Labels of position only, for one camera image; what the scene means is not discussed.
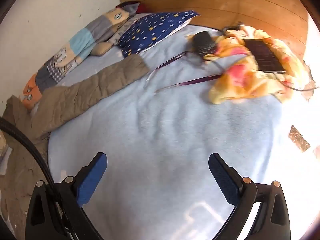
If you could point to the wooden headboard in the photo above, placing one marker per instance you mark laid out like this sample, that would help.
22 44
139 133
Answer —
225 2

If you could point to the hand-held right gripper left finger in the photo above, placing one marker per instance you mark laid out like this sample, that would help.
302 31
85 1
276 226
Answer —
91 180

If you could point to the blue star-print pillow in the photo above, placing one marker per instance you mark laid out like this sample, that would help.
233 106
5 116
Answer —
155 30

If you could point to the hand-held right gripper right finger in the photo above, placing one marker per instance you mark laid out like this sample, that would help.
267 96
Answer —
223 177

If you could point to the red cloth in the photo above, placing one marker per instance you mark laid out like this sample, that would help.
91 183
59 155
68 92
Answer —
142 8

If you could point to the black pouch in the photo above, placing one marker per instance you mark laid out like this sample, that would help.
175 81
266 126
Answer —
203 42

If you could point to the small beige pillow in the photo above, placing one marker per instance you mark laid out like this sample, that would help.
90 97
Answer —
102 48

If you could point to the long patchwork pillow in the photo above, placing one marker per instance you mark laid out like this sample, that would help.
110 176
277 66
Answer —
80 42

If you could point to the light blue bed blanket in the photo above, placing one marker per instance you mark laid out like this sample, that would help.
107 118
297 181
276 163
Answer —
162 130

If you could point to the black flat device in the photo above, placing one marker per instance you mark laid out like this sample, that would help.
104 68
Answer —
265 55

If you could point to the brown puffer jacket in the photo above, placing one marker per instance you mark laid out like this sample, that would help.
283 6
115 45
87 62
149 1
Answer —
87 92

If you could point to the yellow floral cloth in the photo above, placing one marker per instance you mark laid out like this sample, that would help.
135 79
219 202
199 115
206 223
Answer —
240 80

